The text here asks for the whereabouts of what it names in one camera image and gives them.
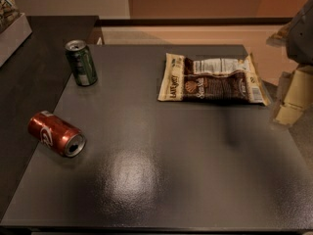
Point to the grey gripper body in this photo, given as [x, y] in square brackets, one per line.
[301, 38]

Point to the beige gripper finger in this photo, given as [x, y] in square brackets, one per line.
[294, 96]

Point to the red coke can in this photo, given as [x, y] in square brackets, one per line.
[57, 134]

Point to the green soda can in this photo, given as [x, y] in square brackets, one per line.
[81, 62]

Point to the brown chip bag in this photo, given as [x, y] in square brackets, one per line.
[216, 79]

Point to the white box with snacks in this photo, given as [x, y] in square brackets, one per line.
[14, 29]

